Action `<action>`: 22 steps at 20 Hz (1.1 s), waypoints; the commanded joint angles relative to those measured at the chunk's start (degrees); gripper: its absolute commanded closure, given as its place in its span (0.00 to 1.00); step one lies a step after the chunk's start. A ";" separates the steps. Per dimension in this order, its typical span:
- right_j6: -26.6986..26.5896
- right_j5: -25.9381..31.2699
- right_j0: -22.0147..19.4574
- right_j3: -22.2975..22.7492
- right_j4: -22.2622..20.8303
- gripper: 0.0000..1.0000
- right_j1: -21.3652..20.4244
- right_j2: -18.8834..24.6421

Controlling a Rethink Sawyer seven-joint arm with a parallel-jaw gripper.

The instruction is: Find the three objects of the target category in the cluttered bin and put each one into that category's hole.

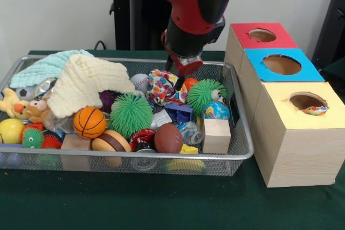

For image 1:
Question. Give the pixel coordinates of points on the orange toy basketball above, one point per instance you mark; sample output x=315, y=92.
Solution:
x=89, y=122

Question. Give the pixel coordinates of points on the polka dot cloth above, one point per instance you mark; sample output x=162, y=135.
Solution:
x=161, y=87

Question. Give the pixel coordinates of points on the yellow smiley ball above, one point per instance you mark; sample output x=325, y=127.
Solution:
x=10, y=131

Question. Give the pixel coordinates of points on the cream waffle cloth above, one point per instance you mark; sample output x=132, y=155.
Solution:
x=86, y=79

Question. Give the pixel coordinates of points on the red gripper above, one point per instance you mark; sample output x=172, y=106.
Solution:
x=191, y=67

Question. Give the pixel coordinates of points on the wooden box with three holes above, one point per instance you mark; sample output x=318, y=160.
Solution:
x=302, y=154

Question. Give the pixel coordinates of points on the green spiky ball with eyes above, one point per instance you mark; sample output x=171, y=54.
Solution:
x=202, y=95

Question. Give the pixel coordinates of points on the plain wooden cube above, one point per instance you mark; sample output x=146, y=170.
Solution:
x=217, y=135

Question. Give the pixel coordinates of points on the green spiky rubber ball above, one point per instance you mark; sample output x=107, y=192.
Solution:
x=130, y=115

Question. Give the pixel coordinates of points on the black chair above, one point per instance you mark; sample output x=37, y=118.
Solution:
x=334, y=25

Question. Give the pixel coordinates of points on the toy burger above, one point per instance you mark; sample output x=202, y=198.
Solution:
x=110, y=141

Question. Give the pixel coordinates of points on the dark green table cloth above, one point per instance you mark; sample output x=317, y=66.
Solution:
x=161, y=203

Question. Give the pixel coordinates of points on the clear mesh bin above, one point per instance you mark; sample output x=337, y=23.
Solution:
x=188, y=165

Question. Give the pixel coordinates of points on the globe print ball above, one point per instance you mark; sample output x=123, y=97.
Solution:
x=215, y=111

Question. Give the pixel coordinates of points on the green cloth of side table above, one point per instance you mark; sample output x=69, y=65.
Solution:
x=337, y=71

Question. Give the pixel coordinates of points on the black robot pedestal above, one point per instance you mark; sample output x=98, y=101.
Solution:
x=145, y=25

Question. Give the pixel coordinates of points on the mint waffle cloth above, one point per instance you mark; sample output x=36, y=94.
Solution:
x=40, y=68

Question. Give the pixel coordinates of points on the brown toy football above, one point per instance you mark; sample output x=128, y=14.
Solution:
x=168, y=138

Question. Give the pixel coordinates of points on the white colourful print cloth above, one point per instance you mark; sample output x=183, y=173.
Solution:
x=315, y=111

